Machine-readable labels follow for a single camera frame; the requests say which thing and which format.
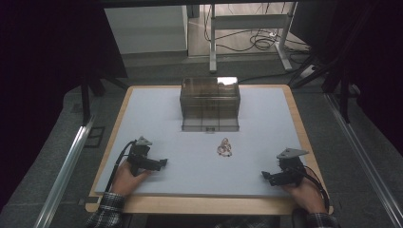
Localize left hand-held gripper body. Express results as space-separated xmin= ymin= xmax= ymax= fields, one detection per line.
xmin=126 ymin=136 xmax=163 ymax=178

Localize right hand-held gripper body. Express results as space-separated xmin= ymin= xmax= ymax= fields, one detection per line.
xmin=268 ymin=147 xmax=310 ymax=188

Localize person's left hand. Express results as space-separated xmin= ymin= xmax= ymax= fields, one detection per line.
xmin=109 ymin=161 xmax=152 ymax=198

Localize person's right hand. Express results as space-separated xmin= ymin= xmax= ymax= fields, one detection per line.
xmin=280 ymin=175 xmax=328 ymax=215

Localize white table mat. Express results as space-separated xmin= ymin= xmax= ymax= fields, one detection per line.
xmin=94 ymin=86 xmax=318 ymax=200

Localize transparent smoky drawer box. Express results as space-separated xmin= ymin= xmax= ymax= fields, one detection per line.
xmin=179 ymin=76 xmax=241 ymax=133

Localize black metal stand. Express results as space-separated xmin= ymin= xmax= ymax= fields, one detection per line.
xmin=288 ymin=51 xmax=354 ymax=125
xmin=79 ymin=67 xmax=130 ymax=127

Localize dark curtain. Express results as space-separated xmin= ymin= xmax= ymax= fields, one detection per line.
xmin=0 ymin=0 xmax=128 ymax=212
xmin=289 ymin=0 xmax=403 ymax=156

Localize white cabinet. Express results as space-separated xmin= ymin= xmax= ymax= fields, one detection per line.
xmin=104 ymin=4 xmax=190 ymax=55

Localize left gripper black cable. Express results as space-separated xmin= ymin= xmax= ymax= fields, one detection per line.
xmin=104 ymin=140 xmax=138 ymax=194

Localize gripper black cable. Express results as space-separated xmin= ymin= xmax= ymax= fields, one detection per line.
xmin=104 ymin=140 xmax=138 ymax=194
xmin=296 ymin=164 xmax=331 ymax=213

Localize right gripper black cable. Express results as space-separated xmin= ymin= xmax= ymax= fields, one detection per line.
xmin=296 ymin=164 xmax=331 ymax=213

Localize aluminium rail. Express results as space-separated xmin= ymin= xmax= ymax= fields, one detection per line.
xmin=32 ymin=115 xmax=97 ymax=228
xmin=323 ymin=92 xmax=403 ymax=228

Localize black floor cables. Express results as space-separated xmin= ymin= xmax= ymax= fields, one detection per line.
xmin=202 ymin=3 xmax=313 ymax=65

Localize white metal desk frame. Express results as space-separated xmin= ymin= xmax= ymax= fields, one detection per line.
xmin=208 ymin=2 xmax=299 ymax=74

